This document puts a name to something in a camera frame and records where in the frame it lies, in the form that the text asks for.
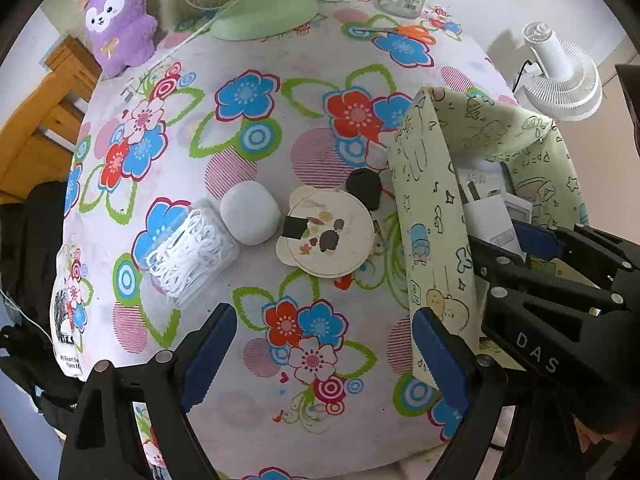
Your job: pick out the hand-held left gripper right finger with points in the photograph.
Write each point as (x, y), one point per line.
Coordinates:
(435, 355)

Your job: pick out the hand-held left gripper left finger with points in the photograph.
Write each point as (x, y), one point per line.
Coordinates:
(210, 355)

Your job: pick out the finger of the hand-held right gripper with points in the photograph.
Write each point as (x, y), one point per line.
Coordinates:
(537, 237)
(535, 272)

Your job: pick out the white power adapter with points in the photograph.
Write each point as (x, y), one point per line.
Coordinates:
(487, 220)

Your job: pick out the clear container of white clips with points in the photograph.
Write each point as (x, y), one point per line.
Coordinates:
(185, 255)

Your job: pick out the green printed fabric storage box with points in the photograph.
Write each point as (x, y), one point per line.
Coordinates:
(425, 185)

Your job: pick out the cream round compact mirror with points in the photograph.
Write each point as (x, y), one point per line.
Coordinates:
(345, 250)

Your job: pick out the white dome light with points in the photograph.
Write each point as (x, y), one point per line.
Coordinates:
(247, 212)

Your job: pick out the black round knob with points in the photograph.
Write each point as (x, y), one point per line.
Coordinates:
(365, 187)

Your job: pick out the white printed bag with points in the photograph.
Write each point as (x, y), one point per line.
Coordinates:
(70, 305)

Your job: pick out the white standing fan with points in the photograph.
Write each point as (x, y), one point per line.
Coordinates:
(565, 80)

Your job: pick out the black clothing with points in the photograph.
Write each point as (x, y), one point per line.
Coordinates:
(30, 260)

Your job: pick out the beige door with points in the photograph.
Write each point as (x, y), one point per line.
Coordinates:
(620, 50)

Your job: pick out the floral tablecloth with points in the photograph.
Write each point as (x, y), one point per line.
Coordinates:
(320, 110)

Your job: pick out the wooden chair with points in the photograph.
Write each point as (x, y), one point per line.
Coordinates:
(40, 135)

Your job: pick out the purple plush toy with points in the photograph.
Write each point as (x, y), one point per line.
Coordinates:
(120, 25)

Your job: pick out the green desk fan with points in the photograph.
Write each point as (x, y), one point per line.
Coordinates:
(265, 15)

